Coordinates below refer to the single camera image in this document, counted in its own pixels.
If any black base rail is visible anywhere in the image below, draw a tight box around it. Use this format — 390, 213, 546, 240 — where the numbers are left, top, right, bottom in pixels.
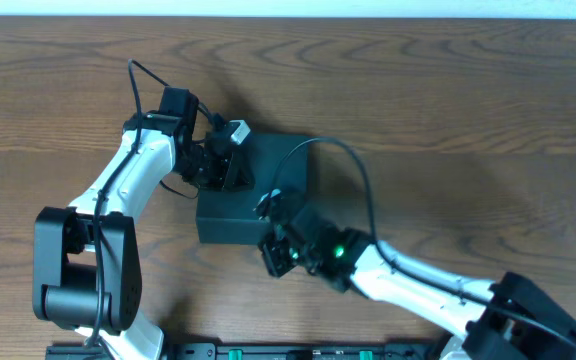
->
44, 342, 440, 360

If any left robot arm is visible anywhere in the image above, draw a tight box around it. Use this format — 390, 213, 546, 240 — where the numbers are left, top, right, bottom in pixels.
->
32, 111, 251, 359

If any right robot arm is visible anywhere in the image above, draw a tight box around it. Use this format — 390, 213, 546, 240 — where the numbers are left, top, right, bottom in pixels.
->
255, 189, 576, 359

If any black gift box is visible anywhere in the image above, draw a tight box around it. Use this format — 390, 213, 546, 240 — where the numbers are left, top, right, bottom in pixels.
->
195, 132, 311, 247

